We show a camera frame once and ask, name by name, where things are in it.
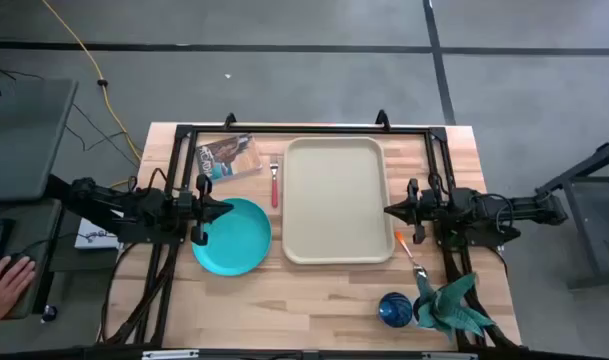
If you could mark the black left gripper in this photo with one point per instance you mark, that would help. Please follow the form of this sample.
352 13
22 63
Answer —
196 210

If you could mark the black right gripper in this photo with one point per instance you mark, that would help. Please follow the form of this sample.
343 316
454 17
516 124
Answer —
424 207

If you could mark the teal round plate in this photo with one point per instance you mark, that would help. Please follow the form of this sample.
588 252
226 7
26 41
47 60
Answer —
244 240

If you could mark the beige plastic tray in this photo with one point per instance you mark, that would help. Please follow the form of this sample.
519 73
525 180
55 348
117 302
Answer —
334 200

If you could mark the blue patterned cup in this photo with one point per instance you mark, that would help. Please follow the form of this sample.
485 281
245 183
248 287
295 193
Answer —
395 310

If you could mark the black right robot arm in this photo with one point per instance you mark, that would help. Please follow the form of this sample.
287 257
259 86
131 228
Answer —
484 205

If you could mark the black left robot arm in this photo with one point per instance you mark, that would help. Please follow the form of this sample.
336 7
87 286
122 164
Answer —
149 205

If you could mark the teal artificial plant in pot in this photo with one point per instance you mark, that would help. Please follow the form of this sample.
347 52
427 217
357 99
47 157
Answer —
444 307

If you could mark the white printed box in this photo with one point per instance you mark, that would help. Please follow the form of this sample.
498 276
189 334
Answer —
91 237

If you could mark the dark olive desk surface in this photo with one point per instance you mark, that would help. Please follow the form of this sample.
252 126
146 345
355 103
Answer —
39 225

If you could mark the black metal table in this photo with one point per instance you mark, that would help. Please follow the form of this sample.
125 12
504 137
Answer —
584 200

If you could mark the black round desk foot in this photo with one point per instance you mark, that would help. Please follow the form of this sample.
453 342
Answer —
49 313

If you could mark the grey desk top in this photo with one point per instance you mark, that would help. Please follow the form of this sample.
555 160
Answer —
24 140

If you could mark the person's hand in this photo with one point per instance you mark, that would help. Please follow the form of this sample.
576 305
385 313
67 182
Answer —
6 290

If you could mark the black frame clamp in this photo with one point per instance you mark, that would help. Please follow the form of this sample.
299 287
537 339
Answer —
382 120
230 121

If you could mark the black aluminium rig frame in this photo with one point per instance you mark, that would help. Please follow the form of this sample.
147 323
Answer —
334 130

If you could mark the silver edge bracket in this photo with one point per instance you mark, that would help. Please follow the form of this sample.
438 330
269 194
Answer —
169 355
449 356

